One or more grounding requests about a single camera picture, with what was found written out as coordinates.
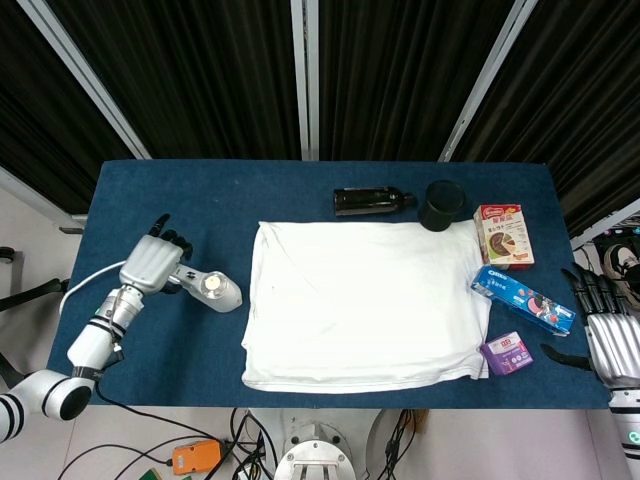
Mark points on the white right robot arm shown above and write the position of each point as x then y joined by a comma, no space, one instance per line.
627,425

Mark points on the dark brown glass bottle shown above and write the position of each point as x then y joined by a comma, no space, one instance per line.
365,200

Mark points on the white frame post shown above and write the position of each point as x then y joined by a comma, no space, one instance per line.
487,80
85,80
305,80

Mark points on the black chair base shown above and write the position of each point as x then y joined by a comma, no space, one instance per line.
30,295

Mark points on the blue Oreo box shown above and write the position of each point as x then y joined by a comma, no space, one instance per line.
520,300

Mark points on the orange box device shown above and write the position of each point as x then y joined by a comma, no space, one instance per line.
196,457

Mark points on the black pleated curtain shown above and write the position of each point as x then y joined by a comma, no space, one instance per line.
200,75

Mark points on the white frame rail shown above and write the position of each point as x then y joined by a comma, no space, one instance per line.
607,222
35,197

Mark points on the white handheld garment steamer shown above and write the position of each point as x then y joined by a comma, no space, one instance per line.
217,292

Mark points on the blue table cloth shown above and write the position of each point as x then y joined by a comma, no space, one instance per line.
210,200

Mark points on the red white food box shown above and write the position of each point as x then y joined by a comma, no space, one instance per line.
505,235

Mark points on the grey robot base column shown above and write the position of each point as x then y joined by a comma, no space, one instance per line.
315,450

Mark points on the white sneaker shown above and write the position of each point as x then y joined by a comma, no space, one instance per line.
620,262

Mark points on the white shirt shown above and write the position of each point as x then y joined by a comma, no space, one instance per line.
360,300

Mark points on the black mesh pen cup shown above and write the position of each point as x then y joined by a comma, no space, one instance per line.
442,205

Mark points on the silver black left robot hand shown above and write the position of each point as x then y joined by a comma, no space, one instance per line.
150,260

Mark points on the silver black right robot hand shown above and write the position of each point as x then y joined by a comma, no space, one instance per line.
612,345

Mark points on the purple small packet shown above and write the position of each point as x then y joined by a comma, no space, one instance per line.
507,354

